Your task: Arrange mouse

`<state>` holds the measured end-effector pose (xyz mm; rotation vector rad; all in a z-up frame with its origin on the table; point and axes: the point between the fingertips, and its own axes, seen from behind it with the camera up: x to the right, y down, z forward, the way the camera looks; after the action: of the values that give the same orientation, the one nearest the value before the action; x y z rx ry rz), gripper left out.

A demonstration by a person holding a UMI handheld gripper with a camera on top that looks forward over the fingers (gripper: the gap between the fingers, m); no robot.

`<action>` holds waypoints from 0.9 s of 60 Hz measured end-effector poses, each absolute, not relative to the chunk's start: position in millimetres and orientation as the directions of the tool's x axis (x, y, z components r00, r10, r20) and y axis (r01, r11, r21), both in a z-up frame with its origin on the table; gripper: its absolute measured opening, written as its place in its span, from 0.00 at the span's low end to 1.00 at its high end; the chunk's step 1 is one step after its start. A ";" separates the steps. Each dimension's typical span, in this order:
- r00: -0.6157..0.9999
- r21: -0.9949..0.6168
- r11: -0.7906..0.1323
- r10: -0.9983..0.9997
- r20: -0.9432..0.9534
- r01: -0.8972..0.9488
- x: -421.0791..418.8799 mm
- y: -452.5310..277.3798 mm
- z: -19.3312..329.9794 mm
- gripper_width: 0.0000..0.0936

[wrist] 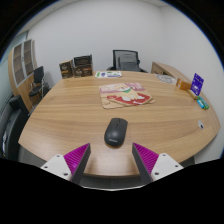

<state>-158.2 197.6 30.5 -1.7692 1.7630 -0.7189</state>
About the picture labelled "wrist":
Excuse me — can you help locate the small orange box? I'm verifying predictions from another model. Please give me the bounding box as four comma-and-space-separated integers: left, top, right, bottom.
175, 78, 193, 91

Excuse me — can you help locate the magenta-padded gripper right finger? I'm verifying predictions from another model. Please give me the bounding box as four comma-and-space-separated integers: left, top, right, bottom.
131, 142, 185, 185

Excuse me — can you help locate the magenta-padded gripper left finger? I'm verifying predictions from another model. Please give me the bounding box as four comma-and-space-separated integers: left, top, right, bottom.
40, 142, 92, 185

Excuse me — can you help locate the open black box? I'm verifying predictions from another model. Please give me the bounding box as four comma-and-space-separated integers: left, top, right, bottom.
73, 54, 93, 68

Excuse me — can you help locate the black visitor chair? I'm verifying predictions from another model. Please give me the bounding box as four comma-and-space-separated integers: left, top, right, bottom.
28, 65, 50, 101

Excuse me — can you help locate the small brown cardboard box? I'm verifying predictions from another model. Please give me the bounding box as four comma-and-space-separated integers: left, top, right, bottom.
59, 60, 74, 80

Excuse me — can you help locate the white green purple printed sheet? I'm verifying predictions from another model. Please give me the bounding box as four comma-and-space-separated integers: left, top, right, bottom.
94, 70, 123, 79

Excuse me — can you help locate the green teal small box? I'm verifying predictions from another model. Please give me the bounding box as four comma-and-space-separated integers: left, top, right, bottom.
196, 96, 210, 111

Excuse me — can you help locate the black mesh office chair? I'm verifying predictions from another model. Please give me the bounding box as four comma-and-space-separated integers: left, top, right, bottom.
107, 49, 148, 73

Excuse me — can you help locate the black sofa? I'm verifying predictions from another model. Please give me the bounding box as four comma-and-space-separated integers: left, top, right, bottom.
0, 94, 31, 161

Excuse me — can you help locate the black computer mouse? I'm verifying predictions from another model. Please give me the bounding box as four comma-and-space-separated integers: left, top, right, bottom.
104, 117, 129, 149

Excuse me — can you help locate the wooden shelf unit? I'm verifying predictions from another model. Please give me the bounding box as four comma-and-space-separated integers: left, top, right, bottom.
7, 38, 38, 113

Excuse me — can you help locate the purple standing card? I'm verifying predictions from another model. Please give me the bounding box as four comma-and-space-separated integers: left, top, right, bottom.
190, 72, 205, 97

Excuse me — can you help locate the cartoon print mouse pad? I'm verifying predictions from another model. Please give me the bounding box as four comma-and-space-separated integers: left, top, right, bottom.
98, 82, 156, 110

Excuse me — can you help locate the wooden side desk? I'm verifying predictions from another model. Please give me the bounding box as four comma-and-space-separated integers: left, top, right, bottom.
150, 61, 193, 84

